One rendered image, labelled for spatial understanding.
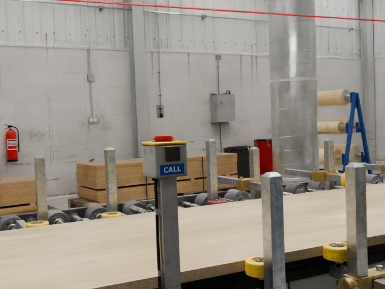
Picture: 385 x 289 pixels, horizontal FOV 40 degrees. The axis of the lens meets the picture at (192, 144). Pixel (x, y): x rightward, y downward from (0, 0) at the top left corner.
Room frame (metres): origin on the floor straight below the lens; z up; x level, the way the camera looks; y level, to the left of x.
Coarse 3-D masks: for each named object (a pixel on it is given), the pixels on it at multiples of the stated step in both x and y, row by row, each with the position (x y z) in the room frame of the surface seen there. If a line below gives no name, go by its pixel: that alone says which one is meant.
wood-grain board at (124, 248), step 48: (336, 192) 2.38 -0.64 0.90; (384, 192) 2.32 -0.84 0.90; (0, 240) 1.65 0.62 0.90; (48, 240) 1.63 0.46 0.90; (96, 240) 1.60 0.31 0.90; (144, 240) 1.58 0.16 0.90; (192, 240) 1.55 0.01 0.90; (240, 240) 1.53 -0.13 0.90; (288, 240) 1.51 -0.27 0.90; (336, 240) 1.49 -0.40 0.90; (384, 240) 1.54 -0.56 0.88; (0, 288) 1.16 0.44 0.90; (48, 288) 1.15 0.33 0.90; (96, 288) 1.14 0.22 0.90; (144, 288) 1.20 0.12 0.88
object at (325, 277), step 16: (320, 256) 1.49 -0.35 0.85; (368, 256) 1.58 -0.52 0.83; (384, 256) 1.61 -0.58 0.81; (240, 272) 1.37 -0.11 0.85; (288, 272) 1.44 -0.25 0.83; (304, 272) 1.47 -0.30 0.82; (320, 272) 1.49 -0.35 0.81; (192, 288) 1.31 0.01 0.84; (208, 288) 1.33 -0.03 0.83; (224, 288) 1.35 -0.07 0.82; (240, 288) 1.37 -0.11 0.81; (256, 288) 1.40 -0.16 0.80; (288, 288) 1.45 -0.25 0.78; (304, 288) 1.47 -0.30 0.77; (320, 288) 1.49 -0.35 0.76; (336, 288) 1.52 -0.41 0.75
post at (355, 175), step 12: (348, 168) 1.29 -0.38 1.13; (360, 168) 1.28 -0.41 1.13; (348, 180) 1.29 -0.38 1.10; (360, 180) 1.27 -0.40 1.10; (348, 192) 1.29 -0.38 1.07; (360, 192) 1.27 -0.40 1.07; (348, 204) 1.29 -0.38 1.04; (360, 204) 1.27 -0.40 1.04; (348, 216) 1.29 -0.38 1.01; (360, 216) 1.27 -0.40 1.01; (348, 228) 1.29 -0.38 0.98; (360, 228) 1.27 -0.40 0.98; (348, 240) 1.29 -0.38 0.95; (360, 240) 1.27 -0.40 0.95; (348, 252) 1.29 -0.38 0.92; (360, 252) 1.27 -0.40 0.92; (348, 264) 1.29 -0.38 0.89; (360, 264) 1.27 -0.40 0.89; (360, 276) 1.27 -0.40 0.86
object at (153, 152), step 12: (144, 144) 1.06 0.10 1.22; (156, 144) 1.01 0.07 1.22; (168, 144) 1.03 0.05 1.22; (180, 144) 1.04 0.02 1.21; (144, 156) 1.06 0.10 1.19; (156, 156) 1.01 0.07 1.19; (180, 156) 1.04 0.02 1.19; (144, 168) 1.06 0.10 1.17; (156, 168) 1.01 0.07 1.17; (156, 180) 1.04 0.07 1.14
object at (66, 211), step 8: (304, 184) 3.22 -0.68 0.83; (224, 192) 2.97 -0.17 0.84; (248, 192) 3.04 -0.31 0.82; (144, 200) 2.75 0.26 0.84; (152, 200) 2.77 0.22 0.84; (192, 200) 2.87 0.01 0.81; (72, 208) 2.59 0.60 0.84; (80, 208) 2.59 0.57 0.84; (120, 208) 2.69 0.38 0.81; (0, 216) 2.44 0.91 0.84; (24, 216) 2.47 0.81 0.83; (32, 216) 2.49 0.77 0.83; (80, 216) 2.59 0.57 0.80
